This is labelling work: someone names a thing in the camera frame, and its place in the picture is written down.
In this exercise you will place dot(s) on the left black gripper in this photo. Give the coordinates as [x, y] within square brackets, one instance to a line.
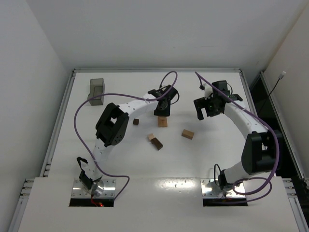
[161, 112]

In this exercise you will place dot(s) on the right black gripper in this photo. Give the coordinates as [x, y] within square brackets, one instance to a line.
[201, 104]

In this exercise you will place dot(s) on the pale wood cube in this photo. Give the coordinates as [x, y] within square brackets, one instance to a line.
[162, 119]

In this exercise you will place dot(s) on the light brown block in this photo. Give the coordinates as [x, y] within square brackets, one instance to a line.
[188, 134]

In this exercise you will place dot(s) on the tan wood cube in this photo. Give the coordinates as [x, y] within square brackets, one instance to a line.
[150, 137]

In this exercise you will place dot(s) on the dark wood arch block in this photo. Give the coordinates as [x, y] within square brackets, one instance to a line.
[157, 143]

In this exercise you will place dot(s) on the smoky transparent plastic box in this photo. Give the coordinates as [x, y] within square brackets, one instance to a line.
[97, 88]

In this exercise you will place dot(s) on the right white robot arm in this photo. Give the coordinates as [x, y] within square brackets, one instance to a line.
[261, 151]

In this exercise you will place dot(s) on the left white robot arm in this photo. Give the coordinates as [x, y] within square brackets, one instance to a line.
[112, 124]

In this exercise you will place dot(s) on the small dark wood cube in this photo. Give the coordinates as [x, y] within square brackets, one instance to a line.
[135, 121]

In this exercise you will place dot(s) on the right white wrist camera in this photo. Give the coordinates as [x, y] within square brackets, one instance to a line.
[207, 90]

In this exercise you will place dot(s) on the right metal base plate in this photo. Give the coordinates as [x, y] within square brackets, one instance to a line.
[210, 191]

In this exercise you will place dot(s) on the metal base plate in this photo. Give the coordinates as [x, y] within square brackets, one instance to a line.
[102, 189]
[210, 191]

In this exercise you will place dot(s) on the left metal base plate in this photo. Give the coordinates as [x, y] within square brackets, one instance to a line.
[102, 189]

